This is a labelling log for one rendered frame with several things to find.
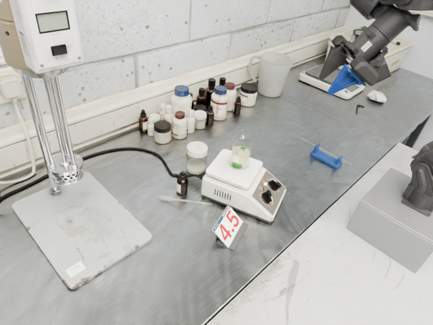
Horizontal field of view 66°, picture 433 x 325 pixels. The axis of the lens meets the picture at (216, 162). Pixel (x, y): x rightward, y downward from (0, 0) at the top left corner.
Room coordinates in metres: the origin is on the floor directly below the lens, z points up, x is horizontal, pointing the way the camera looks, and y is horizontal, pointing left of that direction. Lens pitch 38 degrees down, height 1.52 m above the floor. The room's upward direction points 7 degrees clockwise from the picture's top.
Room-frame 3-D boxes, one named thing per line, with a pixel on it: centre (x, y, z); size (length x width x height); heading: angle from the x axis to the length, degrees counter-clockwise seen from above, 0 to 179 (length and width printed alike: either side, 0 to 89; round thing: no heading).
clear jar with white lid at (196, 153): (0.75, 0.06, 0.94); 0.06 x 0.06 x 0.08
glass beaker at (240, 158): (0.69, -0.06, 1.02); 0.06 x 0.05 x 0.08; 0
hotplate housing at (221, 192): (0.67, -0.07, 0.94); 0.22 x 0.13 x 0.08; 70
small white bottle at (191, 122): (0.95, 0.10, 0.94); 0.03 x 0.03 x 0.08
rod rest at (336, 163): (0.88, -0.35, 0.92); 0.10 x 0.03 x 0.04; 51
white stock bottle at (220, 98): (1.07, 0.02, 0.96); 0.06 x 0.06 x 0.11
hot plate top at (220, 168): (0.68, -0.05, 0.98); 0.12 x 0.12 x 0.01; 70
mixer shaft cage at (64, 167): (0.51, 0.31, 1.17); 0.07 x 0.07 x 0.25
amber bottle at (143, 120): (0.92, 0.25, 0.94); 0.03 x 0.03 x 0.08
